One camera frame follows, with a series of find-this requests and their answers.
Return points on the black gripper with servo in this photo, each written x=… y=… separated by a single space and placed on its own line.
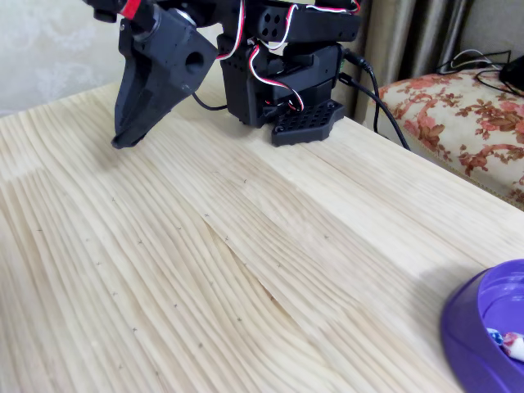
x=164 y=61

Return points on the candy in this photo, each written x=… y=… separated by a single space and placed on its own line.
x=511 y=341

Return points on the purple plastic bowl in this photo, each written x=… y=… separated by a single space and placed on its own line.
x=462 y=340

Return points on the olive curtain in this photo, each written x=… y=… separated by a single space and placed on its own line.
x=409 y=41

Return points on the floral upholstered sofa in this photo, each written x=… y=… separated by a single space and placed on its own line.
x=450 y=118

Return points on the black object on sofa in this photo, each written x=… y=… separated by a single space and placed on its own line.
x=513 y=73

